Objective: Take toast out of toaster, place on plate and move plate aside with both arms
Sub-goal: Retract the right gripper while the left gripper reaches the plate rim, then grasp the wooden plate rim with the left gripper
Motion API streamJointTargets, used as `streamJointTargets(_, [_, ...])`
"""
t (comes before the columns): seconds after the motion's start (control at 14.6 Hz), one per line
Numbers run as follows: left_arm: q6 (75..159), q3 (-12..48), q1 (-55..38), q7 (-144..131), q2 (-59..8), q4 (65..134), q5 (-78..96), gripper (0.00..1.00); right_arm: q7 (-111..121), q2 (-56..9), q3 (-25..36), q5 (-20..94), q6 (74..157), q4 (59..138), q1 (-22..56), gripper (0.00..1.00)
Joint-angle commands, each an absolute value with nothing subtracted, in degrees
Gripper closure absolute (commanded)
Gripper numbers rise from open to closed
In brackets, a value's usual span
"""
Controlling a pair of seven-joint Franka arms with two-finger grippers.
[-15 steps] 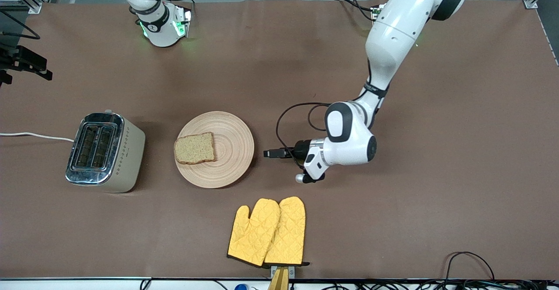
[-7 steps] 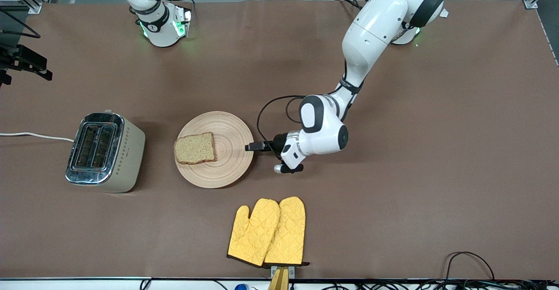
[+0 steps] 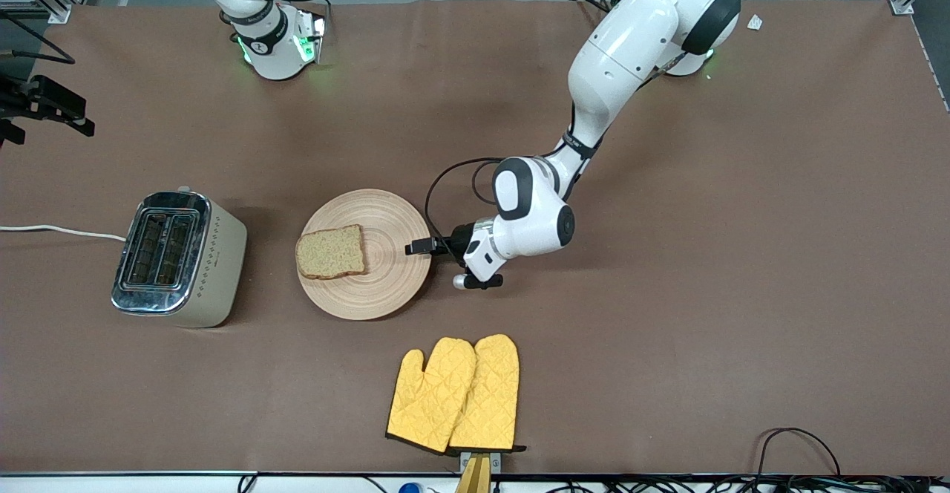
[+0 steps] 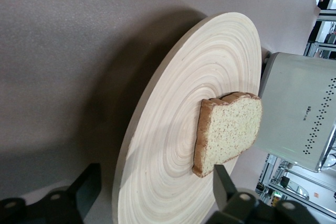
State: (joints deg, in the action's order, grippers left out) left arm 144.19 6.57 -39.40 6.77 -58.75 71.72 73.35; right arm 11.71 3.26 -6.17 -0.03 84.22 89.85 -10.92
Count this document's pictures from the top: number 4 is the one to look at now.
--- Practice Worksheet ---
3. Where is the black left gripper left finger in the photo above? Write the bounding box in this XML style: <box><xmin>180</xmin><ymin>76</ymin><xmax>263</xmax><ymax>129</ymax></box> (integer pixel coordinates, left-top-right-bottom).
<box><xmin>25</xmin><ymin>163</ymin><xmax>102</xmax><ymax>224</ymax></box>

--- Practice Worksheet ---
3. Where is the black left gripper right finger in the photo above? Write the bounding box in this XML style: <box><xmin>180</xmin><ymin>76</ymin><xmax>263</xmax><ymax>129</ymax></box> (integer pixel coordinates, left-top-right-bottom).
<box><xmin>209</xmin><ymin>164</ymin><xmax>279</xmax><ymax>224</ymax></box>

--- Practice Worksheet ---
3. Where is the brown toast slice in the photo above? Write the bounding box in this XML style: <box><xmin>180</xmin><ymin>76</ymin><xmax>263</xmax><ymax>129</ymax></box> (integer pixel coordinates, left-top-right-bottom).
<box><xmin>191</xmin><ymin>91</ymin><xmax>263</xmax><ymax>178</ymax></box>

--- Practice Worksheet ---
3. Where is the round wooden plate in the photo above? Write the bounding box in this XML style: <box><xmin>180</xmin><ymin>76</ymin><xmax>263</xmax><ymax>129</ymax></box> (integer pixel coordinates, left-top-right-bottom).
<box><xmin>111</xmin><ymin>11</ymin><xmax>263</xmax><ymax>224</ymax></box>

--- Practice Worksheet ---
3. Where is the cream and chrome toaster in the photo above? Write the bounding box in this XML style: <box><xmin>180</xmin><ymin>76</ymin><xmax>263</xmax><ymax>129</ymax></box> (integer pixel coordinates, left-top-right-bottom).
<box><xmin>258</xmin><ymin>51</ymin><xmax>336</xmax><ymax>174</ymax></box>

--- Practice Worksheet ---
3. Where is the aluminium profile frame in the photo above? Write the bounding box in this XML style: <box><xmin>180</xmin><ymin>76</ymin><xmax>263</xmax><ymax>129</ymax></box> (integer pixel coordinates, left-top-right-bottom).
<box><xmin>303</xmin><ymin>0</ymin><xmax>336</xmax><ymax>60</ymax></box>
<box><xmin>256</xmin><ymin>153</ymin><xmax>336</xmax><ymax>224</ymax></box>

